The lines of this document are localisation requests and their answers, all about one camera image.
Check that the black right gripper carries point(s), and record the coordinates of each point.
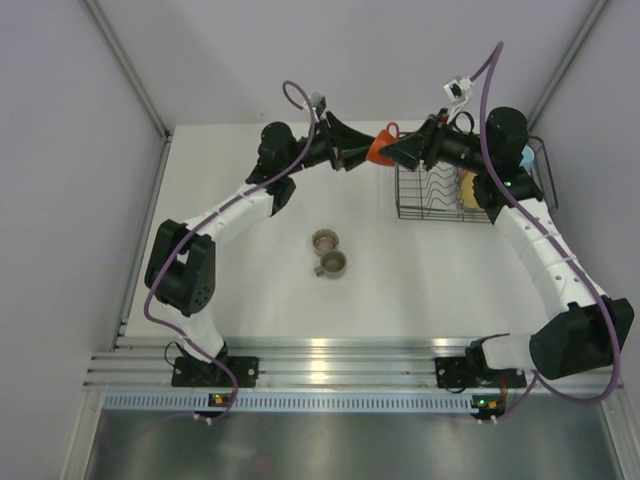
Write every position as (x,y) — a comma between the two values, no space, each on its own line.
(408,150)

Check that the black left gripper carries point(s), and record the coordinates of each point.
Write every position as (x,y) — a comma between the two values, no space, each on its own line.
(340,137)

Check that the small orange cup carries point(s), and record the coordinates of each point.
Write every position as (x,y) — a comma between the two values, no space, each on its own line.
(387,136)

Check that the yellow ceramic mug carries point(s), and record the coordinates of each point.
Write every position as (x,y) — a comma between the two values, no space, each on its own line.
(466,192)

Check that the light blue ceramic mug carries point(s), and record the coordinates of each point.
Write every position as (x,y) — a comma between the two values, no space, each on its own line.
(528,159)

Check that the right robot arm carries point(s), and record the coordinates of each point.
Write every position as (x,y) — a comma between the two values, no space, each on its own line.
(582,318)

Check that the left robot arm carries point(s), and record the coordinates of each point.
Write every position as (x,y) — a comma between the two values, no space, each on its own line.
(181,271)

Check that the fluted beige small cup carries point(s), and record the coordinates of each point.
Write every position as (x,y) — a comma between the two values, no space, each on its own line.
(324,240)

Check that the grey-brown stoneware cup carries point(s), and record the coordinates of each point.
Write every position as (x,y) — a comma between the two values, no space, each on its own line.
(331,265)

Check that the grey wire dish rack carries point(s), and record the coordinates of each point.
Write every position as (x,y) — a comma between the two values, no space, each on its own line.
(434,194)

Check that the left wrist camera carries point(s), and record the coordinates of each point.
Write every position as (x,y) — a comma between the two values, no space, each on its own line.
(318,104)

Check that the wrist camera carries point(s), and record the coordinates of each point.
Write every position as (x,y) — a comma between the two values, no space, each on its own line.
(459,90)
(318,104)

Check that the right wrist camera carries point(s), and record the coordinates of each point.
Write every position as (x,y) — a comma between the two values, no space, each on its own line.
(459,90)

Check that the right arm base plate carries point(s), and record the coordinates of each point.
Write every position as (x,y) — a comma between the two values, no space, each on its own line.
(457,374)

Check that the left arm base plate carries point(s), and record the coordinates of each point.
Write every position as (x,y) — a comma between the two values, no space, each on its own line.
(189,372)

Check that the perforated cable duct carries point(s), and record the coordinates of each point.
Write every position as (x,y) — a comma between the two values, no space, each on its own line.
(297,402)

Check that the aluminium mounting rail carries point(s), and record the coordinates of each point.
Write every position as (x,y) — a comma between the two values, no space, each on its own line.
(308,364)

